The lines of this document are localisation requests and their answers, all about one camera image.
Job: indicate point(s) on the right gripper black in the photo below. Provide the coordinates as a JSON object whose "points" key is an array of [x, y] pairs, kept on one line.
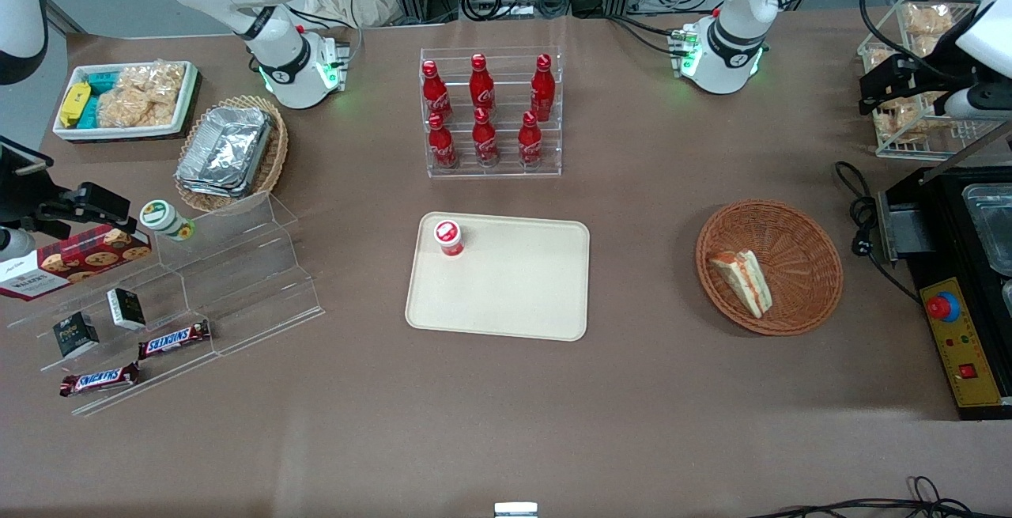
{"points": [[16, 195]]}

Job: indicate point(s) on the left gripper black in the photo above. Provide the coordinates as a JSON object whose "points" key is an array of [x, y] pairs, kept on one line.
{"points": [[927, 79]]}

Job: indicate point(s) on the triangular sandwich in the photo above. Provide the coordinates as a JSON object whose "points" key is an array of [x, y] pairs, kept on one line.
{"points": [[743, 281]]}

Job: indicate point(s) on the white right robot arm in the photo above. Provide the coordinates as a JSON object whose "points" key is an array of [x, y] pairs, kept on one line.
{"points": [[277, 51]]}

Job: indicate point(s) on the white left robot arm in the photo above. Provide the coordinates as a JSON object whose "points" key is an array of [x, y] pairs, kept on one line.
{"points": [[735, 35]]}

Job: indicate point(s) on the oval light wicker basket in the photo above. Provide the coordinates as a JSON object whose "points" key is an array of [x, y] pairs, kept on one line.
{"points": [[275, 146]]}

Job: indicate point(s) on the round brown wicker basket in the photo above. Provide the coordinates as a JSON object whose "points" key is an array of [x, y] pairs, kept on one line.
{"points": [[798, 265]]}

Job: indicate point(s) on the beige plastic tray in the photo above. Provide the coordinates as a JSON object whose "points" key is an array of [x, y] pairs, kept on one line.
{"points": [[506, 289]]}

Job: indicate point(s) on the red tartan cookie box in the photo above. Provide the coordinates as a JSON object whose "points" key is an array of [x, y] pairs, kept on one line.
{"points": [[79, 261]]}

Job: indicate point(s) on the green lidded white cup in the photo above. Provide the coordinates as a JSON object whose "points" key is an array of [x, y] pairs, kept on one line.
{"points": [[164, 218]]}

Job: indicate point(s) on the white rectangular plastic bin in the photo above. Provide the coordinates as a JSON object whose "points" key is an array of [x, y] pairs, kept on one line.
{"points": [[71, 132]]}

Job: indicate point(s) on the yellow snack packet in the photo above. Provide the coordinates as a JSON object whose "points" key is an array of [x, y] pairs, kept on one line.
{"points": [[74, 103]]}

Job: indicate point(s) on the grey diagonal metal bar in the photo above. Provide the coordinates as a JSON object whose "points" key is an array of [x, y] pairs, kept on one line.
{"points": [[968, 150]]}

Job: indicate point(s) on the small black carton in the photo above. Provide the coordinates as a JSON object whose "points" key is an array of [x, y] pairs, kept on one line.
{"points": [[76, 334], [126, 308]]}

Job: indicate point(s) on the clear bag of crackers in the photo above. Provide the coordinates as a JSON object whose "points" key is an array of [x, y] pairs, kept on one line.
{"points": [[142, 95]]}

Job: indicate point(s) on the teal snack packet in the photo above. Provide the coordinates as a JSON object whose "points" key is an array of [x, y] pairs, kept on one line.
{"points": [[99, 83]]}

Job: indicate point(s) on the stack of foil containers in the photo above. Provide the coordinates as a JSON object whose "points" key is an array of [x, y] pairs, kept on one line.
{"points": [[225, 150]]}

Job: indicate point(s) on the black machine with yellow panel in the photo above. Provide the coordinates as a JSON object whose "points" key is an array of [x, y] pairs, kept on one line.
{"points": [[941, 225]]}

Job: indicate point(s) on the snickers chocolate bar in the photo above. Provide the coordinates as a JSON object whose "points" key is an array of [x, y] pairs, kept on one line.
{"points": [[174, 340], [99, 379]]}

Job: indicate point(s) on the clear acrylic stepped stand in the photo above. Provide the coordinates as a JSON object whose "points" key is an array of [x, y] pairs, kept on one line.
{"points": [[237, 296]]}

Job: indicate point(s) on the steel pan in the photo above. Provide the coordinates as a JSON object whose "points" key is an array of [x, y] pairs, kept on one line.
{"points": [[992, 225]]}

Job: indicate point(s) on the red emergency stop button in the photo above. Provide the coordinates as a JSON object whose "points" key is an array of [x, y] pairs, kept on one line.
{"points": [[942, 307]]}

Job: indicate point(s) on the red cola bottle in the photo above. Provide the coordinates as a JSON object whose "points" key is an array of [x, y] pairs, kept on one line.
{"points": [[481, 83], [442, 145], [485, 140], [436, 91], [542, 87], [530, 142]]}

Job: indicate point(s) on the red lidded small cup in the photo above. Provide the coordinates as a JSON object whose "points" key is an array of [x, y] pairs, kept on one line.
{"points": [[448, 237]]}

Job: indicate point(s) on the clear acrylic bottle rack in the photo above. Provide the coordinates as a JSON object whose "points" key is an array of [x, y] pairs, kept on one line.
{"points": [[494, 166]]}

